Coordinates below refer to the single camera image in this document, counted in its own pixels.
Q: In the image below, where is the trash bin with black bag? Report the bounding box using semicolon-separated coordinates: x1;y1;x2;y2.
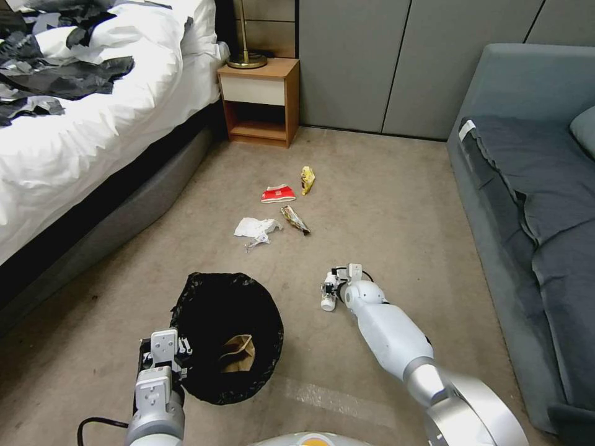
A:
169;271;285;406

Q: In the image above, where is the brown paper bag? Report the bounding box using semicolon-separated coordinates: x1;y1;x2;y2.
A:
218;334;256;374

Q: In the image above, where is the brown foil snack wrapper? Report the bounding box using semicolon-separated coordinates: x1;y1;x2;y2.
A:
280;206;312;236

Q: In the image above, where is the clear plastic wrapper scrap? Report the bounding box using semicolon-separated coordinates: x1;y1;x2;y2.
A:
243;234;271;255

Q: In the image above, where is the crumpled white paper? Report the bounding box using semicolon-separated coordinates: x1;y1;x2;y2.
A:
233;216;283;239

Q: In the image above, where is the yellow snack wrapper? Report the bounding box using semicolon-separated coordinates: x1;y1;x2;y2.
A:
299;165;317;196

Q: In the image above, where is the grey upholstered bed base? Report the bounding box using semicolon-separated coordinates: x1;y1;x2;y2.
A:
0;100;229;335

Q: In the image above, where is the white robot front shell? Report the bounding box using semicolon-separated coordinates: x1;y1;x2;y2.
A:
250;431;346;446

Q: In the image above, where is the grey-blue sofa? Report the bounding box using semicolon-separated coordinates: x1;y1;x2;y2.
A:
446;43;595;435

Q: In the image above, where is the wooden nightstand with white drawer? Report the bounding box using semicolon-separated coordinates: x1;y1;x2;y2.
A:
217;58;301;149

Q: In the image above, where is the brass lamp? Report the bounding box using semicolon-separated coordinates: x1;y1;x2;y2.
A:
227;0;268;69

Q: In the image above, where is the dark blue sofa blanket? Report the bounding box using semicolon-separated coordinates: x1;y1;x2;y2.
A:
457;115;595;406

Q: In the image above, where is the white duvet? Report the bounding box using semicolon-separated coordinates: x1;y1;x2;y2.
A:
0;0;229;266

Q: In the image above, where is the dark wooden headboard panel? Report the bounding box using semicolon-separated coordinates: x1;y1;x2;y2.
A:
216;0;298;62

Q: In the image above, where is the black grey patterned cloth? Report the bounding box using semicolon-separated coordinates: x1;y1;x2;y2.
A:
0;0;136;127

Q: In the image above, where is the teal sofa cushion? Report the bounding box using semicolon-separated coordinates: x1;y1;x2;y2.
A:
568;105;595;162

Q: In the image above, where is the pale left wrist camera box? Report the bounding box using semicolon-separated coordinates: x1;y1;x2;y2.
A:
150;328;181;367

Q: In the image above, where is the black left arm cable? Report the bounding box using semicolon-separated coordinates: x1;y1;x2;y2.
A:
76;416;132;446

